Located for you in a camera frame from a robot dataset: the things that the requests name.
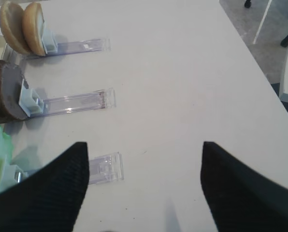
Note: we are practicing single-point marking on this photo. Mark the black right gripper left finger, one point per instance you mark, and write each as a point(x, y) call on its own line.
point(50, 199)

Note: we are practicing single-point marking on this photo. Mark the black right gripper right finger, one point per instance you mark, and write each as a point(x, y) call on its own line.
point(241, 199)

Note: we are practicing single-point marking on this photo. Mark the clear lettuce rack right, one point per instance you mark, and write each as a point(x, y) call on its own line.
point(103, 169)

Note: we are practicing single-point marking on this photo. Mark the outer brown meat patty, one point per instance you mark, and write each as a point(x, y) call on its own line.
point(11, 80)

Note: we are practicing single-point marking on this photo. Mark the clear patty rack right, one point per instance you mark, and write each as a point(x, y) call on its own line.
point(34, 106)

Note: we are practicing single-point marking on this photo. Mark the clear bun rack right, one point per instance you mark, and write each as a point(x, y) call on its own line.
point(53, 48)

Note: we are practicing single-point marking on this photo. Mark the outer bun half right rack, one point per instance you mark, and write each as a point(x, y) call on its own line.
point(32, 26)

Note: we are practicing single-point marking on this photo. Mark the bun half rack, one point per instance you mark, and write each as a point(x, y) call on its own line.
point(32, 26)
point(11, 15)

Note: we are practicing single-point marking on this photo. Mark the inner bun half right rack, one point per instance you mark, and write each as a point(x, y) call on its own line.
point(11, 15)

